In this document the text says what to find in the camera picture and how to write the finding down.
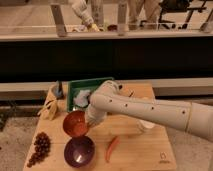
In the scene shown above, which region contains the red-orange bowl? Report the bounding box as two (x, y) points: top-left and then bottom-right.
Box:
(63, 110), (89, 137)

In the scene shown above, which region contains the wooden bamboo board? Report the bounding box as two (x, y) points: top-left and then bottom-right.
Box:
(22, 82), (178, 171)

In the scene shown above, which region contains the purple bowl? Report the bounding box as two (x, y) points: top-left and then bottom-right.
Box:
(64, 136), (95, 168)

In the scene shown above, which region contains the white crumpled cloth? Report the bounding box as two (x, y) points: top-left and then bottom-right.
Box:
(73, 90), (91, 108)

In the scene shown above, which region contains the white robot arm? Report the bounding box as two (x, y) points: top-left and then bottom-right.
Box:
(85, 80), (213, 142)

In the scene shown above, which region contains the dark red grape bunch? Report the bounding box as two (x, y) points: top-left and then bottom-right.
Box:
(27, 132), (50, 167)

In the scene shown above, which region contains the green plastic tray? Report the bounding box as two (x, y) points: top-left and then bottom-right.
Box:
(67, 77), (113, 112)

